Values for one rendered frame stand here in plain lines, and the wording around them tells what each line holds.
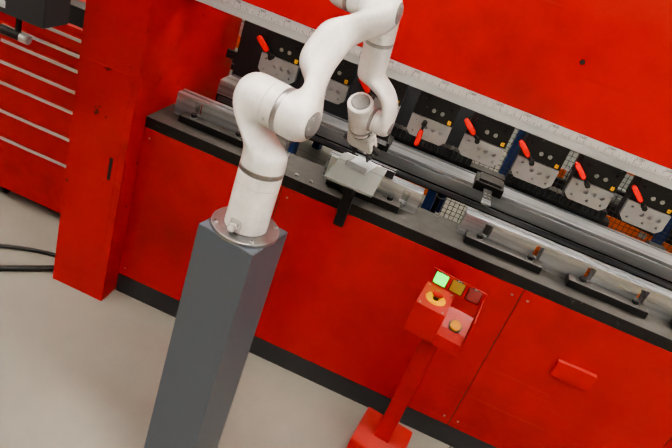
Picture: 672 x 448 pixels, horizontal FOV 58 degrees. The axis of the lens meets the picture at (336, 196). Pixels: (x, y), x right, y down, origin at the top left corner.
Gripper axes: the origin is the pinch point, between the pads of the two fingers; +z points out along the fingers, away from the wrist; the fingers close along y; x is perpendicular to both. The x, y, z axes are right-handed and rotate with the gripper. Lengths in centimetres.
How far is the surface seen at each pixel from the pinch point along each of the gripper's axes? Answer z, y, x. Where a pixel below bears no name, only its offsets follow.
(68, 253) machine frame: 48, 96, 84
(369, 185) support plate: 0.9, -9.1, 9.4
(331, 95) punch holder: -6.8, 20.4, -11.5
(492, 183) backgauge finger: 29, -42, -30
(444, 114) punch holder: -8.5, -19.2, -24.5
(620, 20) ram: -41, -56, -63
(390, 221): 16.2, -19.4, 11.2
